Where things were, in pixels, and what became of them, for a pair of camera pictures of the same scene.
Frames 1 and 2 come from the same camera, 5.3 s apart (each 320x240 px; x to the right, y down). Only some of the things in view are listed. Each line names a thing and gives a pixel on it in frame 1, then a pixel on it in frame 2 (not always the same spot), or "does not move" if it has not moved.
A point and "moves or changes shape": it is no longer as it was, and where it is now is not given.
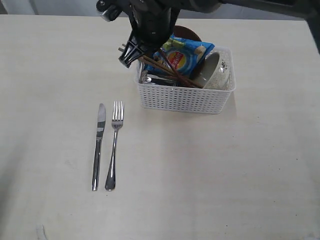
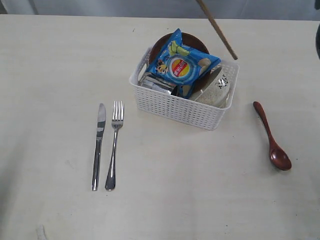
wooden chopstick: x=181 y=75 -> x=224 y=40
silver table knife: x=101 y=126 does not move
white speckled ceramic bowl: x=212 y=72 -> x=217 y=93
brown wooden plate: x=185 y=32 -> x=188 y=40
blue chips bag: x=186 y=56 moves or changes shape
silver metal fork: x=110 y=181 does not move
